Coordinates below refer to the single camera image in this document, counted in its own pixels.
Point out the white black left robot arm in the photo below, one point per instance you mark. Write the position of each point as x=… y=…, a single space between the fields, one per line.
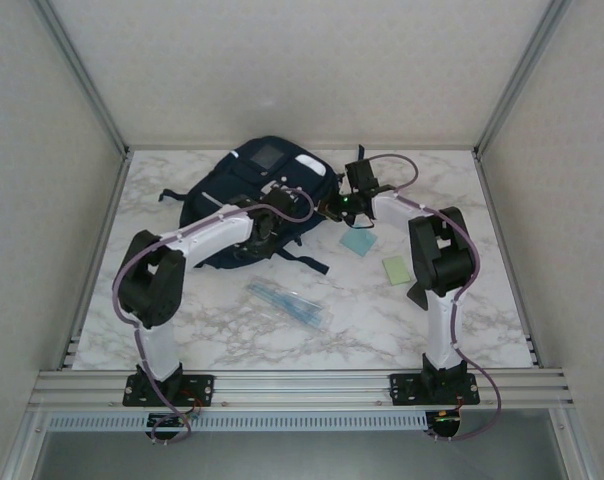
x=217 y=235

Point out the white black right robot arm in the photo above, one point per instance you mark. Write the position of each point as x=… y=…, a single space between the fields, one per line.
x=394 y=212

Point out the navy blue backpack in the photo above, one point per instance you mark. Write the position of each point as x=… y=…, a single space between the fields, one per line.
x=222 y=175

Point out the light blue sticky pad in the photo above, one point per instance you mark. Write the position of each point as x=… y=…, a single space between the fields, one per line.
x=359 y=242

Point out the light green sticky pad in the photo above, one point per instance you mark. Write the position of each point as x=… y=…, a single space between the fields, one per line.
x=396 y=271

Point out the aluminium lower frame bar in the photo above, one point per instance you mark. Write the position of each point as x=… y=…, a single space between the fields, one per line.
x=26 y=445
x=576 y=445

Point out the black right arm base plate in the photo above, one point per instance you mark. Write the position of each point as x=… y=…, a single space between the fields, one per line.
x=404 y=387

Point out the black controller board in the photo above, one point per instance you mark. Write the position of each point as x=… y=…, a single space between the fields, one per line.
x=444 y=425
x=167 y=422

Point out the aluminium table side rail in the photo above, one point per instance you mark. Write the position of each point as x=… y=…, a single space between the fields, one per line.
x=492 y=200
x=113 y=200

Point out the clear pouch with blue pens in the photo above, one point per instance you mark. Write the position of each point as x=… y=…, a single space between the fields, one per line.
x=292 y=302

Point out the aluminium mounting rail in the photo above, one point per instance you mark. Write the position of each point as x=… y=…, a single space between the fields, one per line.
x=302 y=390

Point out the aluminium frame post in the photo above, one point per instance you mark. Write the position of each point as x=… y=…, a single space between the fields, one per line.
x=520 y=75
x=82 y=75

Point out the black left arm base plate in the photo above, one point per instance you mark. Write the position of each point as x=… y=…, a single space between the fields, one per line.
x=197 y=387

